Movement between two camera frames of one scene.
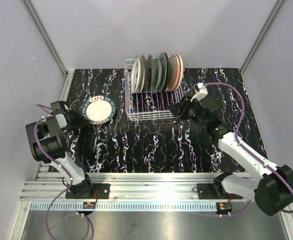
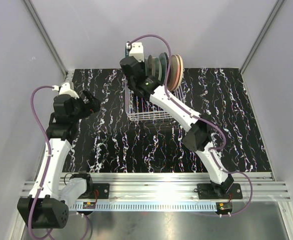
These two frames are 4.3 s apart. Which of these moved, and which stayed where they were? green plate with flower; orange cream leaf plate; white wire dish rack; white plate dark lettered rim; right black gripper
Moved: right black gripper; white plate dark lettered rim
Stayed: orange cream leaf plate; white wire dish rack; green plate with flower
